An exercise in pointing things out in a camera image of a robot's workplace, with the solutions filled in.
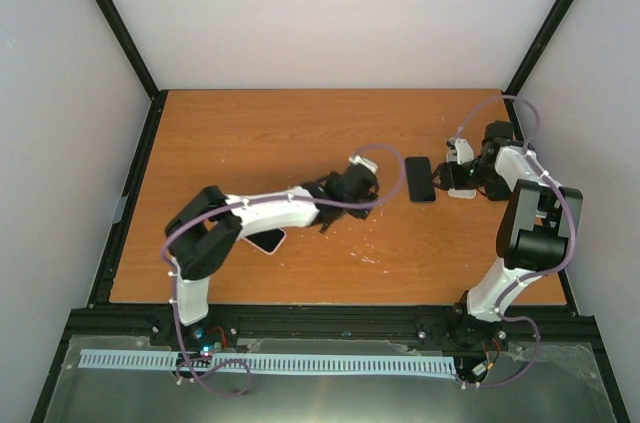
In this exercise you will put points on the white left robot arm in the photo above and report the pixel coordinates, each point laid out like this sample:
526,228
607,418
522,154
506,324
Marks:
200,237

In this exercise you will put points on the light blue cable duct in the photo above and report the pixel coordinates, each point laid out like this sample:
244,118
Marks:
273,364

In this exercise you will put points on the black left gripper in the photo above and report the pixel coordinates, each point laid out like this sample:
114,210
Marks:
359,213

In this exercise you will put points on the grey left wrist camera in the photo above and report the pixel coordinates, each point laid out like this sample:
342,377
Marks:
356,159

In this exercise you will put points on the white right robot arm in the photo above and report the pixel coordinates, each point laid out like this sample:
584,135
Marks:
538,231

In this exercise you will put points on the blue smartphone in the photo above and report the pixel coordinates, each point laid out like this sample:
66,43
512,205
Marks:
419,179

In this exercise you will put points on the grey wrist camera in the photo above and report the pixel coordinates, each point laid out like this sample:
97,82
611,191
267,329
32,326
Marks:
459,151
356,159

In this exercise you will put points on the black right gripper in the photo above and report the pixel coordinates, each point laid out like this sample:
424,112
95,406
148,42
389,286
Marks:
449,177

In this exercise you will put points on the black frame post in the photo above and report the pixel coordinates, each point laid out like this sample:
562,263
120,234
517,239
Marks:
545,33
126,42

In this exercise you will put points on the black frame post left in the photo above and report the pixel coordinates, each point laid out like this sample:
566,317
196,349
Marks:
126,42

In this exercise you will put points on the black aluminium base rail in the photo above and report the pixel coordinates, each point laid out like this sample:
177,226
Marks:
418,327

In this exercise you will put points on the pink cased smartphone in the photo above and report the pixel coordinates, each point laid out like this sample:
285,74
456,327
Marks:
267,242

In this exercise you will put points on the black frame post right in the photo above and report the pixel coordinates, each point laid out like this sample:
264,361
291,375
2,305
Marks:
545,33

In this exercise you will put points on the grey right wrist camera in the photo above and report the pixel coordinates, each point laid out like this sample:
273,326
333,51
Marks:
459,151

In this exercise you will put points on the white phone case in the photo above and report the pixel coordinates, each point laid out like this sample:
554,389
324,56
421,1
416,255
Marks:
462,193

